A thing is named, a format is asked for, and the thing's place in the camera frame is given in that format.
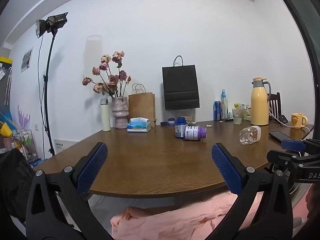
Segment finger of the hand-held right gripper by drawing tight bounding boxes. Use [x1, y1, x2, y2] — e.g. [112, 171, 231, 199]
[281, 138, 320, 155]
[266, 149, 309, 172]

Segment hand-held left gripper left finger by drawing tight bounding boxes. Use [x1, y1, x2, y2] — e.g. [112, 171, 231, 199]
[26, 142, 113, 240]

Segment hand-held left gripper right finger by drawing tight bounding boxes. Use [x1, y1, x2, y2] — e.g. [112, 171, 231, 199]
[211, 142, 293, 240]

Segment clear plastic jar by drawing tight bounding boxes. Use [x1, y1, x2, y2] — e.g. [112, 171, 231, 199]
[239, 125, 262, 146]

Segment black smartphone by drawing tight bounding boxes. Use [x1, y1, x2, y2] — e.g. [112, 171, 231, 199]
[269, 131, 292, 142]

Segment yellow mug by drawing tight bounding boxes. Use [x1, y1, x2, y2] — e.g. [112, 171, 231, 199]
[291, 113, 309, 129]

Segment dark wooden chair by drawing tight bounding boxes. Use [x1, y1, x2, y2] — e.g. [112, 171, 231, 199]
[267, 92, 282, 120]

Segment purple cap pill bottle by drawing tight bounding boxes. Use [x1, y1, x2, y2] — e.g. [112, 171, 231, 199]
[184, 125, 207, 141]

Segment clear drinking glass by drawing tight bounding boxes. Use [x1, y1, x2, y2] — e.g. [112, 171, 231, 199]
[232, 108, 243, 125]

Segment yellow thermos jug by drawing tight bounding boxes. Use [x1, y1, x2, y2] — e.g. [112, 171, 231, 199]
[250, 78, 271, 126]

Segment white thermos bottle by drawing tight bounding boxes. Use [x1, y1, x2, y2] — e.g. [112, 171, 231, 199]
[100, 98, 111, 132]

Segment blue drink can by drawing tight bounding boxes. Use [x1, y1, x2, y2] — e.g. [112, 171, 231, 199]
[213, 101, 222, 121]

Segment clear glass bottle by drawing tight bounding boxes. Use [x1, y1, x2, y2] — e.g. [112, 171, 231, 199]
[221, 89, 229, 120]

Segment blue pill bottle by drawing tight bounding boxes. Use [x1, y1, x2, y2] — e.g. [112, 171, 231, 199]
[174, 117, 188, 139]

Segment pink speckled vase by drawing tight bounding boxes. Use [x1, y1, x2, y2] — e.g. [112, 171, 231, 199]
[111, 97, 129, 129]

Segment blue tissue box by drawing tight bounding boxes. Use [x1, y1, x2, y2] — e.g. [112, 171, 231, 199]
[127, 117, 152, 132]

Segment clear snack jar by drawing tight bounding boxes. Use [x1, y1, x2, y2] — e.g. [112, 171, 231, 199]
[184, 109, 195, 124]

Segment pink cloth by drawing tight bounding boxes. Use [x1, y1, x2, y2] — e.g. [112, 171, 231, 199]
[110, 191, 265, 240]

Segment brown paper bag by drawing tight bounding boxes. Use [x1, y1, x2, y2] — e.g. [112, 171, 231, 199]
[128, 83, 156, 128]

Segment black jacket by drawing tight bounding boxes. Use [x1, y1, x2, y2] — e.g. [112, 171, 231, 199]
[0, 149, 35, 222]

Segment purple decoration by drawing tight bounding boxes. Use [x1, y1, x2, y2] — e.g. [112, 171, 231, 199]
[17, 105, 31, 131]

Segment dried pink roses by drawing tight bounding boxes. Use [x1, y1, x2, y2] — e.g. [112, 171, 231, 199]
[82, 51, 131, 98]

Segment black paper bag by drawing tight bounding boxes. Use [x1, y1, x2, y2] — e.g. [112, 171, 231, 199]
[162, 55, 200, 111]

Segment studio light on stand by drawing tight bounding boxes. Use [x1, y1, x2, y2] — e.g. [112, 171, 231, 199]
[35, 12, 69, 157]

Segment white cable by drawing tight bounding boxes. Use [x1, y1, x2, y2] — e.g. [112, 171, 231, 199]
[269, 107, 313, 140]

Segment white wall socket panel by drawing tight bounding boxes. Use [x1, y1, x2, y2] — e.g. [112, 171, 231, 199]
[54, 139, 75, 154]

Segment wire storage rack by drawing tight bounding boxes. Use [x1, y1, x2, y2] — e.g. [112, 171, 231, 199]
[12, 129, 38, 161]

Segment wall picture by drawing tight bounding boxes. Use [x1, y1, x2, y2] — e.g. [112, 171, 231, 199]
[21, 47, 34, 73]

